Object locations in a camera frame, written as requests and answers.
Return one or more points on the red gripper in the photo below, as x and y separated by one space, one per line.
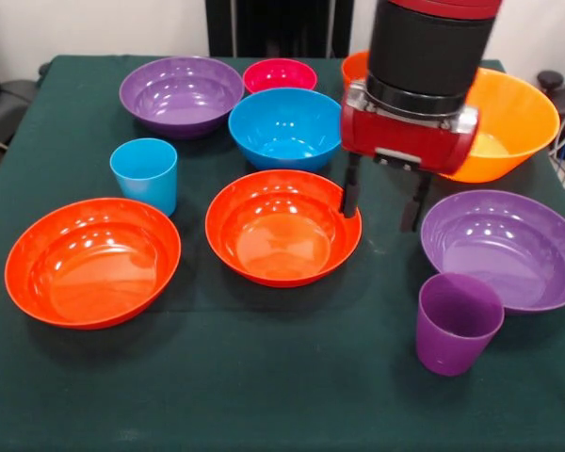
400 136

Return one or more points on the blue plastic cup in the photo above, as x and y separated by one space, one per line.
146 188

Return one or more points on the wide red-orange bowl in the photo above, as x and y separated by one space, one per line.
94 273
282 235

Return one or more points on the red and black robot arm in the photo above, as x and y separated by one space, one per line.
428 47

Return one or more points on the blue plastic bowl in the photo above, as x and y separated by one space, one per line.
287 122

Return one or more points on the small deep orange bowl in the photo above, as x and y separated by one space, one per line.
353 70

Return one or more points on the purple plastic bowl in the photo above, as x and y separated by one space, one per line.
508 245
183 94

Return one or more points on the large yellow-orange bowl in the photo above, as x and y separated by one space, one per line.
513 117

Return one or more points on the purple plastic cup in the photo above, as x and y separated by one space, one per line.
447 348

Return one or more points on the pink plastic bowl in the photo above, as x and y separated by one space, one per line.
278 75

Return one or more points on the dark green tablecloth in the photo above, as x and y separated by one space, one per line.
263 353

